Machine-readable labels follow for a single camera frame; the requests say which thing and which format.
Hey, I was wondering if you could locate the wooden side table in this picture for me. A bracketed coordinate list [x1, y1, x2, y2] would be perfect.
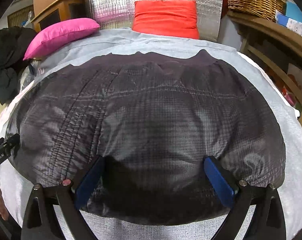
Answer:
[227, 10, 302, 130]

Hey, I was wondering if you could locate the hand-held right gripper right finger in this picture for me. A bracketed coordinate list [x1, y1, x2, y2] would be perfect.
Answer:
[203, 156, 286, 240]

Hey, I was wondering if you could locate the red pillow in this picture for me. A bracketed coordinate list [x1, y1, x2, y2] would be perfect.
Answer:
[132, 0, 200, 40]

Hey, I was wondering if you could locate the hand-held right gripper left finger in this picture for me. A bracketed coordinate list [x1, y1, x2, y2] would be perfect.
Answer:
[21, 156, 106, 240]

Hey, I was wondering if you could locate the dark quilted zip jacket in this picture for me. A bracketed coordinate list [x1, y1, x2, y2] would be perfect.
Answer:
[4, 49, 286, 224]

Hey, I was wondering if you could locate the pink pillow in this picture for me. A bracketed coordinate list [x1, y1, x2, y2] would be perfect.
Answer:
[23, 18, 101, 61]

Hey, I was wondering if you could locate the wooden lattice panel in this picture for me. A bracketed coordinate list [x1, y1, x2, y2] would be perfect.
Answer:
[7, 5, 34, 28]

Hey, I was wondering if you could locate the pile of dark clothes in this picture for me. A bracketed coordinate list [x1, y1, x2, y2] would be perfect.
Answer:
[0, 26, 39, 105]

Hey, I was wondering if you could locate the wicker basket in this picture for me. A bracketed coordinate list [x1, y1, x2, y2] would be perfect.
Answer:
[225, 0, 286, 22]

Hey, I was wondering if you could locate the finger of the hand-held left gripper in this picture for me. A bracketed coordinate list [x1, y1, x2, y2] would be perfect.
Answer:
[3, 133, 21, 155]

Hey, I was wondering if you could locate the white printed box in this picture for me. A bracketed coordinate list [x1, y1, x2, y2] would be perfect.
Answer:
[276, 12, 302, 37]

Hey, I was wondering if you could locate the grey blanket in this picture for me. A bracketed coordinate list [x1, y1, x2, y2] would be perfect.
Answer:
[0, 27, 302, 240]

